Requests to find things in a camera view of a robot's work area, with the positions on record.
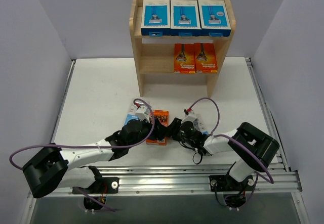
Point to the wooden shelf unit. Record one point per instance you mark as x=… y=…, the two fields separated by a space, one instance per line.
x=157 y=58

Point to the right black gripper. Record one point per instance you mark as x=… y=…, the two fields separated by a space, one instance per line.
x=174 y=128

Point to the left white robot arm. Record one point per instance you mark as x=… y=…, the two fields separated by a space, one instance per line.
x=54 y=167

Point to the orange Gillette Fusion box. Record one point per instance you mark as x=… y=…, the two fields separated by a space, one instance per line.
x=184 y=59
x=205 y=58

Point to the orange Gillette Styler box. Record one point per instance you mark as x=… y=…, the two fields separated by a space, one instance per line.
x=161 y=118

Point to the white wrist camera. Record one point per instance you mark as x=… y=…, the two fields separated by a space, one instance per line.
x=189 y=115
x=143 y=113

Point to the blue Harry's razor box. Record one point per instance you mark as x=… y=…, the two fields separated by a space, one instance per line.
x=214 y=18
x=185 y=19
x=156 y=18

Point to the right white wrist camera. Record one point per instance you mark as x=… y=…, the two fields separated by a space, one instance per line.
x=189 y=115

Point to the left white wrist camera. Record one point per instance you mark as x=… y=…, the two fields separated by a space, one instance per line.
x=143 y=113

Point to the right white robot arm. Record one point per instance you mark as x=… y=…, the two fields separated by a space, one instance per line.
x=255 y=149

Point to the clear blister razor pack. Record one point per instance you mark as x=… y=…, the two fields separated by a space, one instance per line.
x=199 y=125
x=134 y=105

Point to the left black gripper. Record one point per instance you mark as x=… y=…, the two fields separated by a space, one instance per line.
x=157 y=132

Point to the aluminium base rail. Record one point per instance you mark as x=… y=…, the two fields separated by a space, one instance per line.
x=97 y=99

